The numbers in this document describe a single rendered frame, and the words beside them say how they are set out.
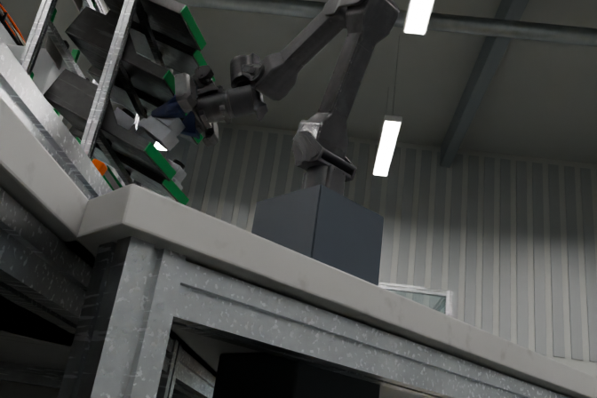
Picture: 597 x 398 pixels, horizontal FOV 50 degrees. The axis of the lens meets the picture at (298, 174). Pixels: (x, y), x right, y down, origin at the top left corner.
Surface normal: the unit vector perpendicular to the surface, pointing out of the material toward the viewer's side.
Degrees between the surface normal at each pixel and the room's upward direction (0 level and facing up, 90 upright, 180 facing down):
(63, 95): 90
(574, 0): 180
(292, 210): 90
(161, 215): 90
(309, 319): 90
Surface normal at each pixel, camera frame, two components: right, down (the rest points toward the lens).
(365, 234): 0.69, -0.21
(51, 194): 0.99, 0.11
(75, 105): -0.19, -0.43
